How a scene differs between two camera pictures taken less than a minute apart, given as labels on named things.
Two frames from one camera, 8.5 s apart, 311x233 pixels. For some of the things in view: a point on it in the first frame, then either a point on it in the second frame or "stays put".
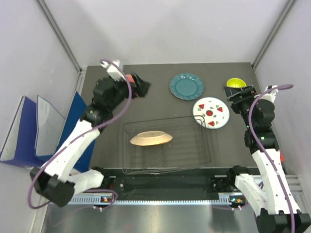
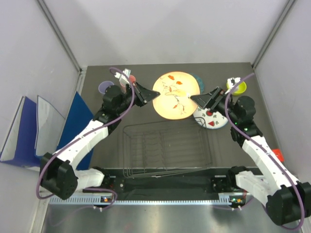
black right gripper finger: (231, 92) to (202, 100)
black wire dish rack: (189, 148) stays put
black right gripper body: (242, 106) to (217, 95)
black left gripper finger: (143, 87) to (147, 94)
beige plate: (150, 138) to (174, 102)
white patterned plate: (211, 113) stays put
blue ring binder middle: (49, 125) stays put
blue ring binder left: (20, 147) stays put
